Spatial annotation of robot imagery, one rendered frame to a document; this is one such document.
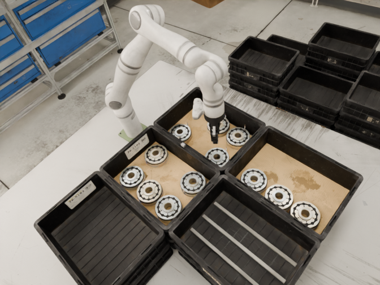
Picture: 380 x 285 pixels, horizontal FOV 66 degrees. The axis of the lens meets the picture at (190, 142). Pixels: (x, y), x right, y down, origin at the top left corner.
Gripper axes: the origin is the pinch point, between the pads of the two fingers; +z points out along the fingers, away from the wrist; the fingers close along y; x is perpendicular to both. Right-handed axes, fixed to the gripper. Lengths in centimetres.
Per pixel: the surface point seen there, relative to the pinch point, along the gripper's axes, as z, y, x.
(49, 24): 33, 145, 148
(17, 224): 28, -30, 89
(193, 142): 14.7, 7.0, 11.1
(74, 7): 32, 169, 133
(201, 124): 14.7, 17.7, 8.0
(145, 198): 11.6, -22.9, 27.0
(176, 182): 14.6, -13.8, 16.1
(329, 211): 15, -24, -42
